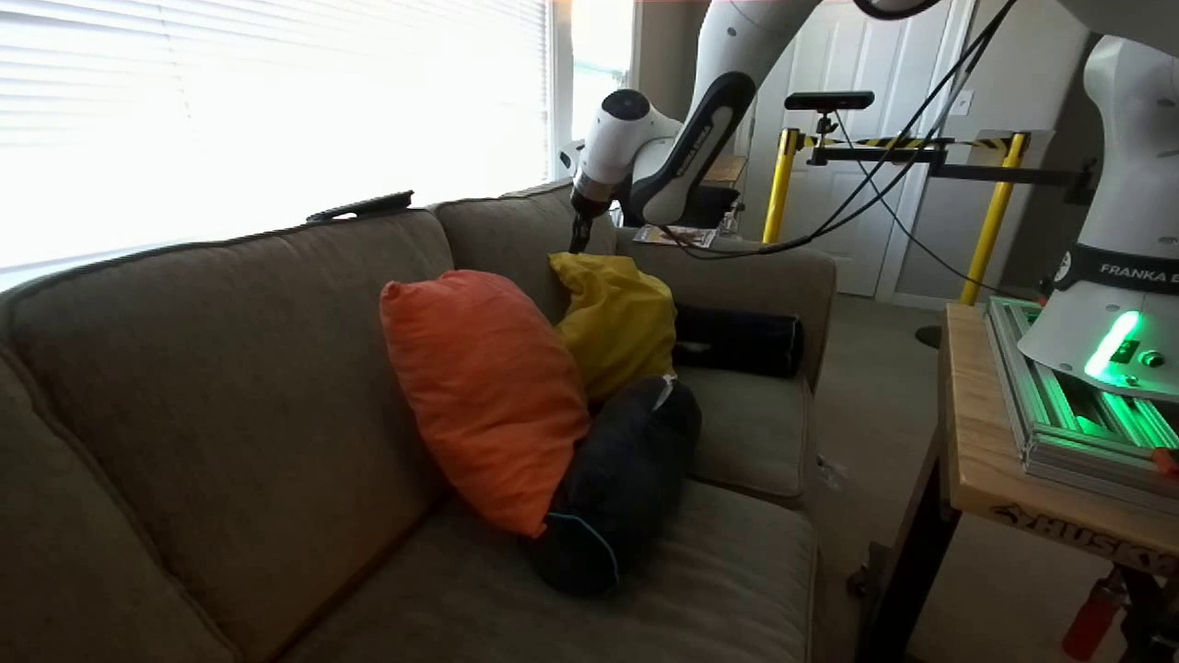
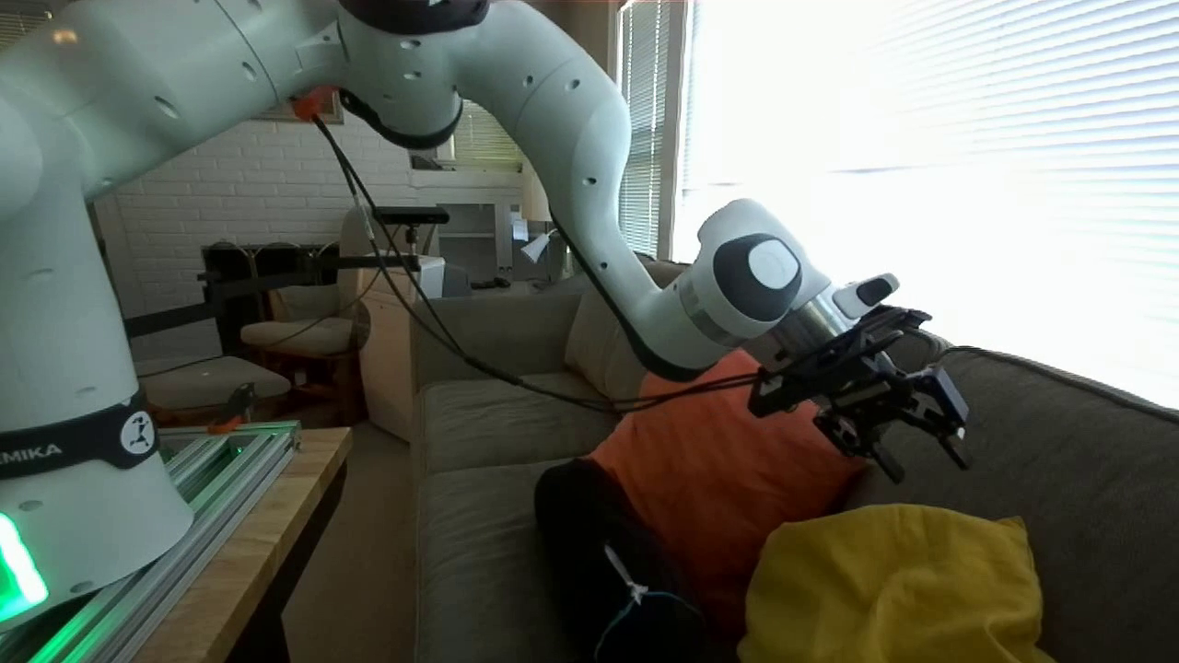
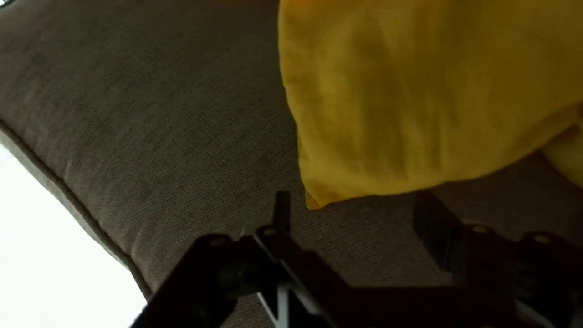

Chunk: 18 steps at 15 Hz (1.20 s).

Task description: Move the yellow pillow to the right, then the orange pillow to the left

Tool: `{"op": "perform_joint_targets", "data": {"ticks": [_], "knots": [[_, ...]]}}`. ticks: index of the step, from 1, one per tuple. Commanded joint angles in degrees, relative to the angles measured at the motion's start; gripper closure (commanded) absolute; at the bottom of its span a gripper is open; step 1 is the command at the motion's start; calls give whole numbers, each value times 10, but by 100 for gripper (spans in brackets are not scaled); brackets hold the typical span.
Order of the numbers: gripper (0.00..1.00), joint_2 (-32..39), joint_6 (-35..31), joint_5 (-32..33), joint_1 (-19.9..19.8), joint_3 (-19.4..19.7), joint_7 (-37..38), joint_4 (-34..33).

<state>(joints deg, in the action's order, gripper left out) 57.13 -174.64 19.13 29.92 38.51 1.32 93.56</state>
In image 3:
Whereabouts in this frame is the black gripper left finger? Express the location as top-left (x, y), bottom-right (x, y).
top-left (129, 190), bottom-right (343, 328)

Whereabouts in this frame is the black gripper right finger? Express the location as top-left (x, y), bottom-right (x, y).
top-left (414, 192), bottom-right (583, 294)

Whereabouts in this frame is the yellow pillow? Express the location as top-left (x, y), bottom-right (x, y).
top-left (277, 0), bottom-right (583, 212)

